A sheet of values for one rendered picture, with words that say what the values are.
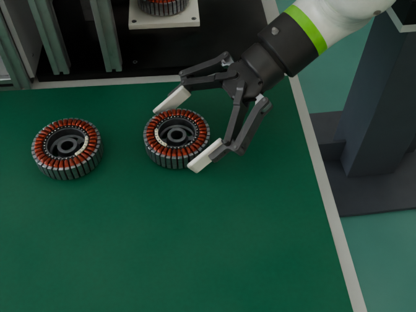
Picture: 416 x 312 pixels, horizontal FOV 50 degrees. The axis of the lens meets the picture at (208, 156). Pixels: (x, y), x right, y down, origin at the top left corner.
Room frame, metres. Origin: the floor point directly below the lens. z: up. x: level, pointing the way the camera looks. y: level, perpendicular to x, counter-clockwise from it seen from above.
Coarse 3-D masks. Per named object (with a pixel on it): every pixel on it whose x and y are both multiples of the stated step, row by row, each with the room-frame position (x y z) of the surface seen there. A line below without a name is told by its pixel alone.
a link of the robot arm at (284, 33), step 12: (276, 24) 0.59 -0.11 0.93; (288, 24) 0.58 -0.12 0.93; (264, 36) 0.58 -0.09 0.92; (276, 36) 0.57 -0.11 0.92; (288, 36) 0.57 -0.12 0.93; (300, 36) 0.57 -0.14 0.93; (264, 48) 0.57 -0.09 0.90; (276, 48) 0.55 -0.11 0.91; (288, 48) 0.55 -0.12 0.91; (300, 48) 0.55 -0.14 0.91; (312, 48) 0.56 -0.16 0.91; (276, 60) 0.55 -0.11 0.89; (288, 60) 0.54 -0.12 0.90; (300, 60) 0.55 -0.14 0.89; (312, 60) 0.56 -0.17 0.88; (288, 72) 0.55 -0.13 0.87
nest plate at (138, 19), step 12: (132, 0) 0.88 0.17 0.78; (192, 0) 0.88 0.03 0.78; (132, 12) 0.84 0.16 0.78; (144, 12) 0.84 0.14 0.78; (180, 12) 0.84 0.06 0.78; (192, 12) 0.84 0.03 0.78; (132, 24) 0.79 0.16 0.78; (144, 24) 0.80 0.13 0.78; (156, 24) 0.80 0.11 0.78; (168, 24) 0.80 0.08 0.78; (180, 24) 0.80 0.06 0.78; (192, 24) 0.80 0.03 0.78
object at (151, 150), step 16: (176, 112) 0.54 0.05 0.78; (192, 112) 0.54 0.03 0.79; (144, 128) 0.50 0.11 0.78; (160, 128) 0.51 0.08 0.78; (176, 128) 0.51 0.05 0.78; (192, 128) 0.51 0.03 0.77; (208, 128) 0.50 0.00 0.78; (160, 144) 0.47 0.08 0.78; (176, 144) 0.48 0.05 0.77; (192, 144) 0.47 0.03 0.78; (208, 144) 0.48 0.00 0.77; (160, 160) 0.45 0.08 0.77; (176, 160) 0.45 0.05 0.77
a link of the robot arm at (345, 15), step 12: (324, 0) 0.54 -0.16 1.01; (336, 0) 0.51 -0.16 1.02; (348, 0) 0.50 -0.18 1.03; (360, 0) 0.49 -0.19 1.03; (372, 0) 0.49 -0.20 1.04; (384, 0) 0.50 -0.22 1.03; (336, 12) 0.52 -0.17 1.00; (348, 12) 0.50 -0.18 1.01; (360, 12) 0.50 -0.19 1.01; (372, 12) 0.50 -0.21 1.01
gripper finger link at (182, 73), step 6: (222, 54) 0.61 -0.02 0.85; (228, 54) 0.61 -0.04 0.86; (210, 60) 0.61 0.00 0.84; (216, 60) 0.60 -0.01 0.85; (192, 66) 0.61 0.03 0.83; (198, 66) 0.61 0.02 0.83; (204, 66) 0.60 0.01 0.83; (210, 66) 0.60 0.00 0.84; (216, 66) 0.60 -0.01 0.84; (222, 66) 0.60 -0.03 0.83; (180, 72) 0.61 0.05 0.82; (186, 72) 0.60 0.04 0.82; (192, 72) 0.60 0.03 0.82; (198, 72) 0.60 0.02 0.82; (204, 72) 0.60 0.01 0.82; (210, 72) 0.60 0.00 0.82
